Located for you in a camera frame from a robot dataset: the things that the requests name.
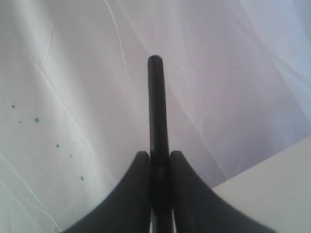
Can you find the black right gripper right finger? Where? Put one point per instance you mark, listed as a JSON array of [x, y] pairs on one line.
[[197, 209]]

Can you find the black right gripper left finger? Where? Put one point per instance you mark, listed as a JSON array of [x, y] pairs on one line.
[[127, 209]]

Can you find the black paintbrush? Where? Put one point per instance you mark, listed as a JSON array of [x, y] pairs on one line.
[[162, 218]]

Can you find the white backdrop cloth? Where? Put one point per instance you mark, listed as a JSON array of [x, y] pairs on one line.
[[74, 103]]

